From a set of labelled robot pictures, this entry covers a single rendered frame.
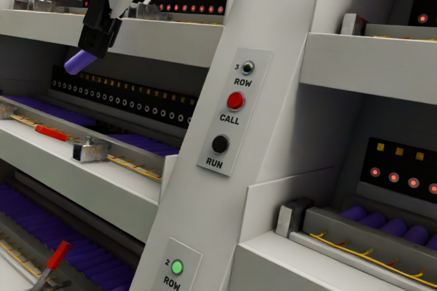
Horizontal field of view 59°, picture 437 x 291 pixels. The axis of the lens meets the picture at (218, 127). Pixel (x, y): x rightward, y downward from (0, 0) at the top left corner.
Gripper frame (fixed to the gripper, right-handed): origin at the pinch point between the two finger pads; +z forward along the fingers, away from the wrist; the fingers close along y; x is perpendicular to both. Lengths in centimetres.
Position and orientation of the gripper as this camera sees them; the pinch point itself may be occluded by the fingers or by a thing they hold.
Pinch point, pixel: (99, 33)
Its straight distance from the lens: 48.0
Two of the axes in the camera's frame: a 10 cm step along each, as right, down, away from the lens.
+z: -4.6, 6.2, 6.4
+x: 8.8, 4.4, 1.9
